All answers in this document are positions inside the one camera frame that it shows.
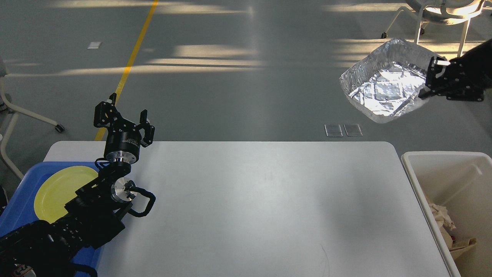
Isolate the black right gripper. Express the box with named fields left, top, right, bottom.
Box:
left=419, top=39, right=492, bottom=102

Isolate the wooden board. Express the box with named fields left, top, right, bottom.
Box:
left=425, top=194, right=477, bottom=260

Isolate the white office chair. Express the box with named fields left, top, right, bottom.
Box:
left=380, top=0, right=486, bottom=57

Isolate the white chair base left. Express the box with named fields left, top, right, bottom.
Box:
left=0, top=60, right=65, bottom=181

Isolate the blue plastic tray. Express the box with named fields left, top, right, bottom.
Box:
left=1, top=162, right=100, bottom=277

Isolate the aluminium foil tray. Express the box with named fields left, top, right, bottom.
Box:
left=339, top=38, right=438, bottom=124

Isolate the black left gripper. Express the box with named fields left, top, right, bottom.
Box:
left=93, top=93, right=155, bottom=164

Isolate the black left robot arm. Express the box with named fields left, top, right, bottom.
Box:
left=1, top=93, right=156, bottom=277

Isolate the yellow plastic plate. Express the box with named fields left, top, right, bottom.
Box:
left=33, top=165, right=97, bottom=224

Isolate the brown paper ball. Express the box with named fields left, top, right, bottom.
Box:
left=429, top=203, right=456, bottom=231

